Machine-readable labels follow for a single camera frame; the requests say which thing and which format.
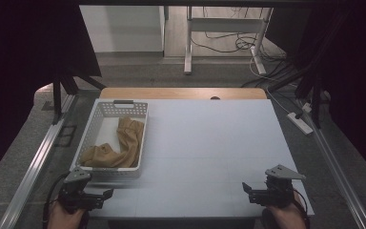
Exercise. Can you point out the person's right hand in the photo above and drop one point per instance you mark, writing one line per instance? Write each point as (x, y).
(287, 218)

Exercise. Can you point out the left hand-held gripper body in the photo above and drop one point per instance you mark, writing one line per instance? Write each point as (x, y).
(76, 197)

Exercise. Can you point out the person's left hand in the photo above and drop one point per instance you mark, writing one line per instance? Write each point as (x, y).
(64, 219)

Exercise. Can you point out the white cabinet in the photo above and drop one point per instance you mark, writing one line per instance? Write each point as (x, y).
(124, 28)

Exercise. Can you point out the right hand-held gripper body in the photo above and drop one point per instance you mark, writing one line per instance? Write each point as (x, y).
(276, 194)

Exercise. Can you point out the tan cloth garment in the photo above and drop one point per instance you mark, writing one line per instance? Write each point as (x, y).
(130, 140)

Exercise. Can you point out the white metal desk frame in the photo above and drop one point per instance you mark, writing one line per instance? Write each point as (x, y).
(189, 38)

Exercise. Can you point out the wooden table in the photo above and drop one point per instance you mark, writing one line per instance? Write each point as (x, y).
(178, 93)

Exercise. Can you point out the white perforated plastic basket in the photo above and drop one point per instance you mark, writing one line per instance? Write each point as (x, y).
(92, 127)

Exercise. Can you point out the aluminium rail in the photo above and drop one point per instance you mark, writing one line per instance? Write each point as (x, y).
(35, 165)
(336, 171)

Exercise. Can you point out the black curtain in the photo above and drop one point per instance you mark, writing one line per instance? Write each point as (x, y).
(19, 63)
(352, 63)

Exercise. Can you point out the white power strip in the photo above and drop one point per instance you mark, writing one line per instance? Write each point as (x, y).
(299, 123)

